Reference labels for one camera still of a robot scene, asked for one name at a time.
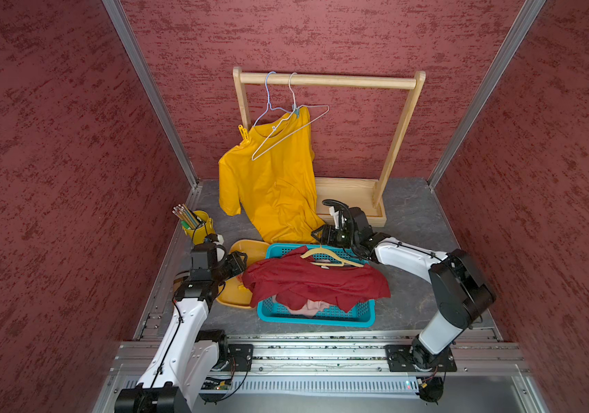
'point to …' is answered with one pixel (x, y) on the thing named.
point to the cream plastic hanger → (344, 263)
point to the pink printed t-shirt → (308, 310)
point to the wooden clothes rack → (368, 195)
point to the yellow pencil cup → (203, 230)
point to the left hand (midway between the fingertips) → (241, 263)
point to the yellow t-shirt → (271, 175)
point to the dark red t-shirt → (294, 280)
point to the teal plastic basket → (362, 315)
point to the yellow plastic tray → (232, 292)
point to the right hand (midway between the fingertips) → (315, 239)
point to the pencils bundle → (187, 215)
